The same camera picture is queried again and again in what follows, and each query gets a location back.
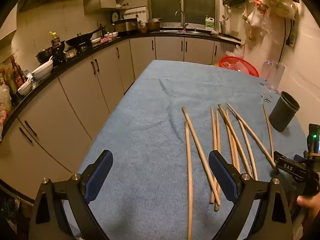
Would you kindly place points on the round kitchen scale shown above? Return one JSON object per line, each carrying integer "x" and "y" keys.
{"x": 115, "y": 16}

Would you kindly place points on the person's right hand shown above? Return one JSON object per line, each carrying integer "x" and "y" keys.
{"x": 306, "y": 202}

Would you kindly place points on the sink side chopstick holder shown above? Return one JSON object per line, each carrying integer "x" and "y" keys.
{"x": 222, "y": 27}

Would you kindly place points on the black pot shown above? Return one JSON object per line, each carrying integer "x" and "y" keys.
{"x": 45, "y": 56}

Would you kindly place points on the wall power strip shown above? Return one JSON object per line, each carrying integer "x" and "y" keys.
{"x": 291, "y": 38}

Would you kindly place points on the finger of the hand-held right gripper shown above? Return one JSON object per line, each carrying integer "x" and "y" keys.
{"x": 287, "y": 167}
{"x": 299, "y": 157}

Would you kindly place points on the small white bowl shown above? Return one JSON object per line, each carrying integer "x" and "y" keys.
{"x": 25, "y": 88}

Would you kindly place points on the kitchen window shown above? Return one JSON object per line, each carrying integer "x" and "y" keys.
{"x": 165, "y": 2}

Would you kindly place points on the metal countertop appliance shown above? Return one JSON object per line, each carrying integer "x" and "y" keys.
{"x": 126, "y": 25}

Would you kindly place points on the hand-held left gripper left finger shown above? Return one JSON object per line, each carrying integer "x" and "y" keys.
{"x": 100, "y": 175}

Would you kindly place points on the white detergent bottle green label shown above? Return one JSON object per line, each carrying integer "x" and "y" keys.
{"x": 209, "y": 23}

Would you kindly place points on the brown sauce bottle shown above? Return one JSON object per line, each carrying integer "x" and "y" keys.
{"x": 18, "y": 76}

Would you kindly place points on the hanging metal ladle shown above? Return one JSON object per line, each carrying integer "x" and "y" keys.
{"x": 225, "y": 13}

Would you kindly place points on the long wooden chopstick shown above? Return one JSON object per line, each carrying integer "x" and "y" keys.
{"x": 189, "y": 167}

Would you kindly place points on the dark grey utensil holder cup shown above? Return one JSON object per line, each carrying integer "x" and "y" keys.
{"x": 282, "y": 112}

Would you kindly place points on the red plastic basket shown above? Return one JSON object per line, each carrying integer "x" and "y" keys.
{"x": 247, "y": 66}

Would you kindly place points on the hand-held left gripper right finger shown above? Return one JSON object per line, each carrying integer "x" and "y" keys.
{"x": 220, "y": 172}

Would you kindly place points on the blue towel table cover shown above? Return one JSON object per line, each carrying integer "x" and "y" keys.
{"x": 140, "y": 142}

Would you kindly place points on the clear hanging plastic bags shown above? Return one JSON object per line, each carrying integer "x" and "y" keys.
{"x": 256, "y": 15}

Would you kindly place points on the brown cooking pot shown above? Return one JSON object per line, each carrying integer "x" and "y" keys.
{"x": 153, "y": 26}

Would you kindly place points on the steel kitchen sink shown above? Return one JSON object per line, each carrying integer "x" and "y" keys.
{"x": 185, "y": 31}

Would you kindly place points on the black wok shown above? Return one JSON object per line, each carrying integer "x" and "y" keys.
{"x": 78, "y": 40}

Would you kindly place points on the grey kitchen base cabinets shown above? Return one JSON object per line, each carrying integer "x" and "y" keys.
{"x": 75, "y": 100}

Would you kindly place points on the large white bowl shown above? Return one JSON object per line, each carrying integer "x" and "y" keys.
{"x": 42, "y": 71}

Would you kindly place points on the oil bottle yellow cap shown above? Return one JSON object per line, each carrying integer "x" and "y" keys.
{"x": 55, "y": 41}

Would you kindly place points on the bunch of wooden chopsticks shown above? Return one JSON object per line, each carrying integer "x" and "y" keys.
{"x": 197, "y": 143}

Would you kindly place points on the clear plastic jug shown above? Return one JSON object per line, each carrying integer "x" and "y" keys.
{"x": 273, "y": 75}

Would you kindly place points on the wooden cutting board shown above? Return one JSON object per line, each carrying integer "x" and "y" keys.
{"x": 228, "y": 38}

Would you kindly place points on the metal sink faucet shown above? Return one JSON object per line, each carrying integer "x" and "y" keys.
{"x": 183, "y": 22}

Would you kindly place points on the pink cloth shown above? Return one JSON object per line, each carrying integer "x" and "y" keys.
{"x": 106, "y": 40}

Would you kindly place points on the black kitchen countertop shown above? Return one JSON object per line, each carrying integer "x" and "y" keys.
{"x": 75, "y": 59}

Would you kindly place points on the white plastic bag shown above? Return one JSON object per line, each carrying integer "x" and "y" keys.
{"x": 235, "y": 52}

